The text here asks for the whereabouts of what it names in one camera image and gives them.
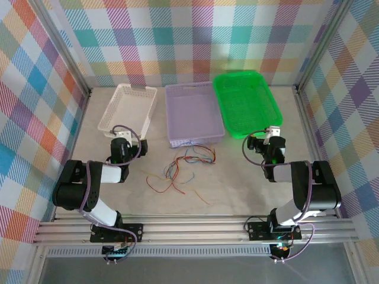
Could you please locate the thin yellow wire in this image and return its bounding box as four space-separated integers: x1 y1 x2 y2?
141 169 172 181
194 188 211 205

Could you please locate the thin blue wire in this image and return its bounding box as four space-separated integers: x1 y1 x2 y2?
164 161 195 185
183 146 214 164

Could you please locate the green plastic basket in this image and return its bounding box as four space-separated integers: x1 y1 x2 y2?
213 70 284 140

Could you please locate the white plastic basket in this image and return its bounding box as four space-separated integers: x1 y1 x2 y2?
97 83 158 140

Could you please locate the purple plastic basket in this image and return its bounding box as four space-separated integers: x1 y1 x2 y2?
165 82 226 149

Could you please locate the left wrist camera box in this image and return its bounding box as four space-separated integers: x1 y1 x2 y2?
113 131 133 146

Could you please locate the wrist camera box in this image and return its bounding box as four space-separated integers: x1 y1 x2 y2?
264 125 281 146
113 131 133 146

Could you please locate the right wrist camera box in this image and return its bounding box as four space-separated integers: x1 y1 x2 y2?
264 125 281 146

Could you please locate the aluminium side rail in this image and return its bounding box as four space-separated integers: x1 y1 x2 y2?
293 87 340 218

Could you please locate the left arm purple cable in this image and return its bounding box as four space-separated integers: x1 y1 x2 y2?
78 124 142 261

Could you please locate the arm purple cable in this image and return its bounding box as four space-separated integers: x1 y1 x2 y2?
78 124 142 261
242 130 316 263

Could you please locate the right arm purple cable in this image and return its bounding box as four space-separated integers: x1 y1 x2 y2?
242 130 316 263

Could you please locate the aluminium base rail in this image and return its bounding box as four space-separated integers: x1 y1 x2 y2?
32 217 359 245

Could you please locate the grey slotted cable duct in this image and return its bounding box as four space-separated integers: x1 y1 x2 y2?
47 247 273 258

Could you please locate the aluminium frame post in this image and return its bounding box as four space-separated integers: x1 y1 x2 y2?
32 0 92 97
294 0 356 92

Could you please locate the aluminium frame leg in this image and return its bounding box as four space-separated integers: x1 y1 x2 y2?
25 245 50 284
345 242 367 284

